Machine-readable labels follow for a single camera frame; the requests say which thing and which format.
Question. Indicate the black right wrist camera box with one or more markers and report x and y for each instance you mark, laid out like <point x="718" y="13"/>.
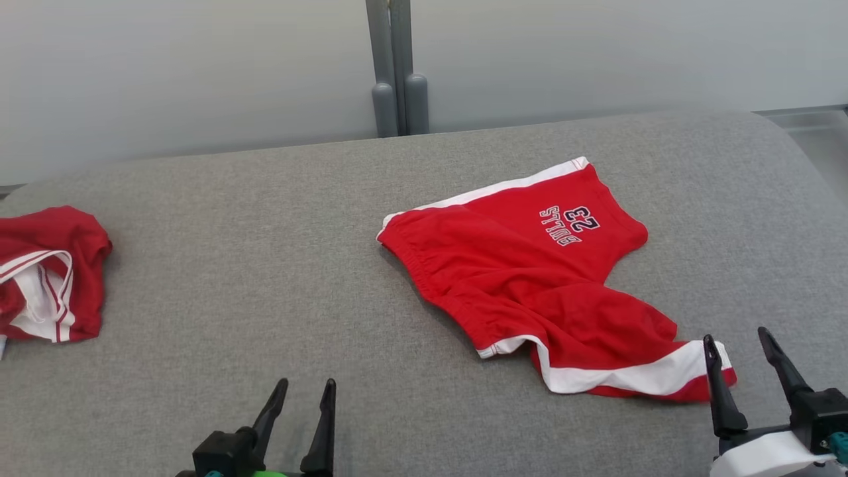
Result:
<point x="821" y="417"/>

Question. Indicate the grey metal stand leg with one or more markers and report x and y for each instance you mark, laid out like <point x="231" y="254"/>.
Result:
<point x="397" y="66"/>

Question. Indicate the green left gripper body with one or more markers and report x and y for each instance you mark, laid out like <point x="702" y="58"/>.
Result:
<point x="268" y="474"/>

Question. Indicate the red jersey white stripes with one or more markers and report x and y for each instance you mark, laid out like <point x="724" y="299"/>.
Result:
<point x="73" y="238"/>

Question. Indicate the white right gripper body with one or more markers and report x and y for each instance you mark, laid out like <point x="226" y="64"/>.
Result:
<point x="762" y="457"/>

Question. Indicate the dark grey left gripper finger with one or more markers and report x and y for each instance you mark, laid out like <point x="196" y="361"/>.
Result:
<point x="323" y="437"/>
<point x="271" y="417"/>

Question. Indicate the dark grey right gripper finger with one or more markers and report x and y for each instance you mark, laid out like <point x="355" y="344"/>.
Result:
<point x="782" y="371"/>
<point x="723" y="397"/>

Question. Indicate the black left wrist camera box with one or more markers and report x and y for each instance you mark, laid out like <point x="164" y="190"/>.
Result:
<point x="222" y="457"/>

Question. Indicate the red shorts white trim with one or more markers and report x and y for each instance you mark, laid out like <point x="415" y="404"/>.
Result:
<point x="517" y="278"/>

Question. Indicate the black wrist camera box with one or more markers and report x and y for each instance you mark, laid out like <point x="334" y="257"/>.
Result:
<point x="222" y="457"/>
<point x="821" y="417"/>

